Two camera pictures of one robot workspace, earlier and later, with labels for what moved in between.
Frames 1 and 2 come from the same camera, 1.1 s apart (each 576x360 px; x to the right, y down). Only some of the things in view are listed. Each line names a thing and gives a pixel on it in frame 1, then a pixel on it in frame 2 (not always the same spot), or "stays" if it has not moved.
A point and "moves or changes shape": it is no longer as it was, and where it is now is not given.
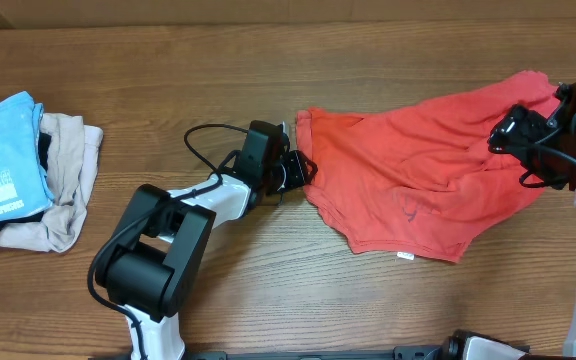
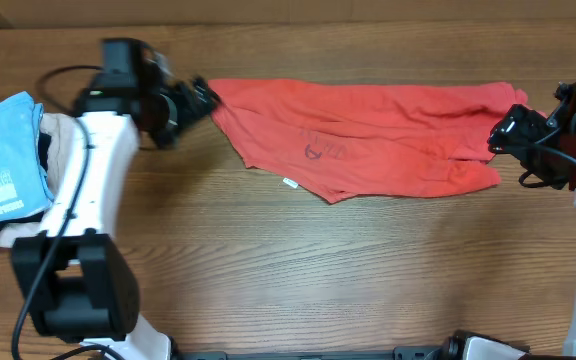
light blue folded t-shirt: [6, 178] stays
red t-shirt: [420, 178] moves or changes shape
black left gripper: [297, 160] to [191, 111]
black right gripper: [509, 136] stays
